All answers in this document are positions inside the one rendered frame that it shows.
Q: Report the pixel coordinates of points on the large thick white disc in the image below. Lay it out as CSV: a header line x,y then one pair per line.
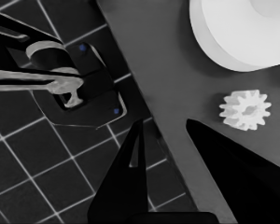
x,y
239,37

